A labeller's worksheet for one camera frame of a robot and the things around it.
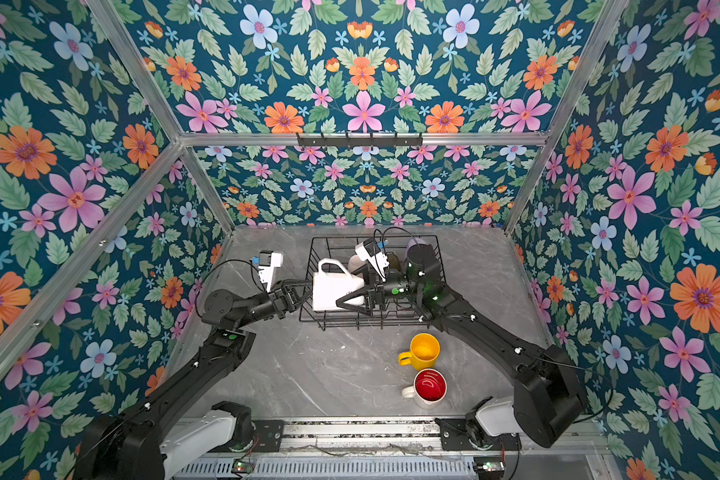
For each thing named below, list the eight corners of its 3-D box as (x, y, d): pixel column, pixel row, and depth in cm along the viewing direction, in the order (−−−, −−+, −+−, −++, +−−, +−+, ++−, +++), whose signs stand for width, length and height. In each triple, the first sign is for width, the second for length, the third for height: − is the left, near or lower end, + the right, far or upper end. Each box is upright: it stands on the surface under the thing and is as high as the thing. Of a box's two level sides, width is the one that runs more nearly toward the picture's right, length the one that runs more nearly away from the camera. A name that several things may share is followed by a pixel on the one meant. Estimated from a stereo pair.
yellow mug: (398, 371, 85) (400, 359, 78) (398, 346, 90) (399, 333, 83) (436, 371, 85) (441, 359, 78) (433, 346, 90) (438, 333, 83)
